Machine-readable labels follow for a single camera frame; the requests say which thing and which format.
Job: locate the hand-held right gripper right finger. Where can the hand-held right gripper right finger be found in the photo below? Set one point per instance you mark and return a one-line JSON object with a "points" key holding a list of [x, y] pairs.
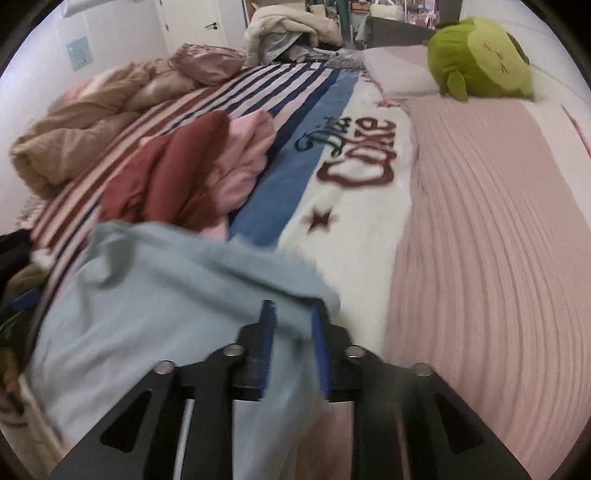
{"points": [[321, 350]]}

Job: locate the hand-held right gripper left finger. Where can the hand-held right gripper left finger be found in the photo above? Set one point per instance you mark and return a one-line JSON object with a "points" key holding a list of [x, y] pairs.
{"points": [[267, 350]]}

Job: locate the light blue garment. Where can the light blue garment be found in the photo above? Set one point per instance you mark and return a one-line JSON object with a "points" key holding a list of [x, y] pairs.
{"points": [[152, 314]]}

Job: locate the dark navy clothes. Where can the dark navy clothes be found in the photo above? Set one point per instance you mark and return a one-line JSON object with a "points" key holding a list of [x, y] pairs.
{"points": [[14, 251]]}

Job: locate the striped printed blanket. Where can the striped printed blanket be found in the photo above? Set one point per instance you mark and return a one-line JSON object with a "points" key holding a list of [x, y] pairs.
{"points": [[295, 184]]}

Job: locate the pink garment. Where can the pink garment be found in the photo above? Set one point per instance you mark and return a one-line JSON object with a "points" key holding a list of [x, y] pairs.
{"points": [[249, 157]]}

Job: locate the dark red garment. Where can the dark red garment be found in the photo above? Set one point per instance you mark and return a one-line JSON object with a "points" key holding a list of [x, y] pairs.
{"points": [[166, 175]]}

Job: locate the tan comforter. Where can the tan comforter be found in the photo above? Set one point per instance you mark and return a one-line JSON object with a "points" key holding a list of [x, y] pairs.
{"points": [[78, 134]]}

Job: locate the white pillow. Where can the white pillow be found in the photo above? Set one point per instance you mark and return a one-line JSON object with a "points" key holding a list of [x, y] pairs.
{"points": [[399, 71]]}

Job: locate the pink satin cloth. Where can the pink satin cloth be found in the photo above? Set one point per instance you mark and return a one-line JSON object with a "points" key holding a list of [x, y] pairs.
{"points": [[207, 62]]}

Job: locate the cream bedding pile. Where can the cream bedding pile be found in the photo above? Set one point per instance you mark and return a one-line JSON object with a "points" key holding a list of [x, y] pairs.
{"points": [[286, 27]]}

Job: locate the dark desk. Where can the dark desk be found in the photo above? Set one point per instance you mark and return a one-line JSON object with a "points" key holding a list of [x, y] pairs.
{"points": [[397, 30]]}

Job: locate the green plush toy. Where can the green plush toy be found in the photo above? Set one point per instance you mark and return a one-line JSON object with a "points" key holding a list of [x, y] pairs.
{"points": [[480, 60]]}

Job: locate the white door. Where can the white door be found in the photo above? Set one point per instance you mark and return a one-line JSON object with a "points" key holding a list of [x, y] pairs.
{"points": [[194, 21]]}

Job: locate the white handbag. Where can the white handbag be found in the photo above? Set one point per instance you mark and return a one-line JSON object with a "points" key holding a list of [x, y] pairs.
{"points": [[383, 9]]}

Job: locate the white air conditioner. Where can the white air conditioner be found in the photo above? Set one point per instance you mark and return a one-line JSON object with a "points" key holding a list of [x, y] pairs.
{"points": [[81, 7]]}

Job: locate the light blue wall poster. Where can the light blue wall poster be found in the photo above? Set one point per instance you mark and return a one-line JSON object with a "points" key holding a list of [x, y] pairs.
{"points": [[79, 53]]}

